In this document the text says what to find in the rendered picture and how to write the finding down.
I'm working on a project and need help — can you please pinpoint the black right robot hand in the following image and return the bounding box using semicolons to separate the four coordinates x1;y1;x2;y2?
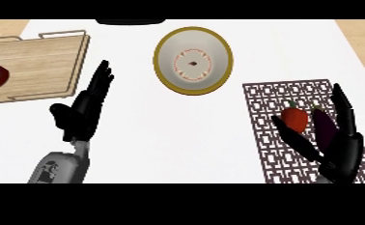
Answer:
269;82;365;184

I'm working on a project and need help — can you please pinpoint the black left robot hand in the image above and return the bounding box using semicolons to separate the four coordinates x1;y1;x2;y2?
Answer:
49;59;115;144

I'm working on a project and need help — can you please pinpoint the brown patterned placemat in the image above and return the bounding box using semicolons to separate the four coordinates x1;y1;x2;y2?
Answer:
241;78;365;184

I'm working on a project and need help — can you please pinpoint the red bell pepper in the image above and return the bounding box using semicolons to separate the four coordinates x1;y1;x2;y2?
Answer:
279;100;310;134

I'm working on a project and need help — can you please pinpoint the white bowl with gold rim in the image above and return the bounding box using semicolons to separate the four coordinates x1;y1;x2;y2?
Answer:
152;26;235;97

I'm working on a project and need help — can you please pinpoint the dark purple eggplant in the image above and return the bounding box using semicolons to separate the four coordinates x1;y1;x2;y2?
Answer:
309;105;342;155

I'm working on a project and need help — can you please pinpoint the wooden cutting board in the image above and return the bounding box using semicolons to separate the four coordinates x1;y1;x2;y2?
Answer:
0;29;92;104

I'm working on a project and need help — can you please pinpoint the red round fruit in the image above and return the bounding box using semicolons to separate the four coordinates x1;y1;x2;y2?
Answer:
0;66;12;88

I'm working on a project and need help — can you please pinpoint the black appliance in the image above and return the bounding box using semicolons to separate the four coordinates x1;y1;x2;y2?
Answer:
95;18;167;26

